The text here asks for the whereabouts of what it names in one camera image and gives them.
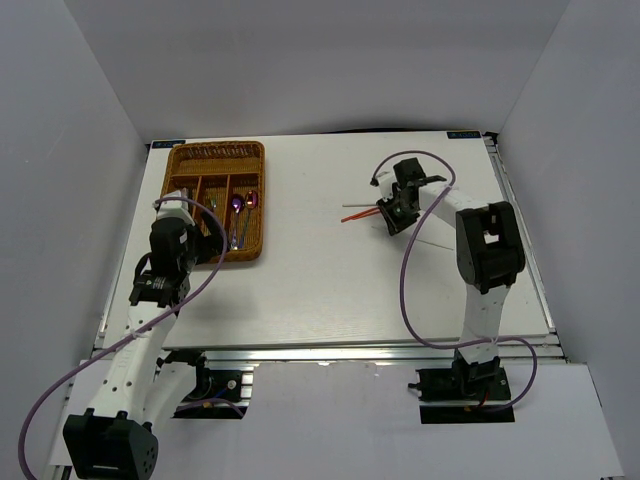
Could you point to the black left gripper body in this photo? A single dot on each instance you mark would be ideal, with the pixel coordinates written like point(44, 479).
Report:
point(188, 259)

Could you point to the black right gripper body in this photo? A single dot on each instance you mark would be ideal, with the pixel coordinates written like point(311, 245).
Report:
point(395, 214)

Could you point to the gold bowl purple spoon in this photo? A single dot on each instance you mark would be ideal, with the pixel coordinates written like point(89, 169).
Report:
point(237, 206)

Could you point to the iridescent purple spoon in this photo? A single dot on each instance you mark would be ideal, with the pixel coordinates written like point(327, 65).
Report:
point(251, 203)

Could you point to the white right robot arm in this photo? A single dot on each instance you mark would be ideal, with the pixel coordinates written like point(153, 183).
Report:
point(488, 248)

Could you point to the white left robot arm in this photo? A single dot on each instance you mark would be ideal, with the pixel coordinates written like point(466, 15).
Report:
point(117, 435)

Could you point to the orange chopstick diagonal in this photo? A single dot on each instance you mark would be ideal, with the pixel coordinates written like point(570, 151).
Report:
point(360, 215)

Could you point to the white chopstick lower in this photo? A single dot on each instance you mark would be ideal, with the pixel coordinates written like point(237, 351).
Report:
point(418, 239)

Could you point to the woven wicker cutlery tray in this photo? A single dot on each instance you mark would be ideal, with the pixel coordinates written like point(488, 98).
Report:
point(220, 169)

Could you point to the blue label sticker right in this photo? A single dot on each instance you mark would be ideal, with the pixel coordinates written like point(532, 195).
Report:
point(464, 134)

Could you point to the blue label sticker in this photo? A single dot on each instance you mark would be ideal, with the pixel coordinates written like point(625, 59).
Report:
point(464, 134)
point(167, 144)

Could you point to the blue label sticker left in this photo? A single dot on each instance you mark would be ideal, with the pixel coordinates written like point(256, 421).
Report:
point(167, 144)

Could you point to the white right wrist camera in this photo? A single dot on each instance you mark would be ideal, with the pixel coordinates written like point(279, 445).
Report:
point(386, 183)

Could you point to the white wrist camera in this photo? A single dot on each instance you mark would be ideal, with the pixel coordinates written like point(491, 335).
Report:
point(174, 206)
point(386, 183)

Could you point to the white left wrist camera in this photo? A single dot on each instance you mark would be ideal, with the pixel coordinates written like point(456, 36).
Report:
point(174, 206)

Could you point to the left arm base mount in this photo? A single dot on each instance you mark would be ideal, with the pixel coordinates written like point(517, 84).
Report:
point(217, 393)

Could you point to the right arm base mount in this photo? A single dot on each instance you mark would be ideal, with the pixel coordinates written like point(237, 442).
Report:
point(463, 393)

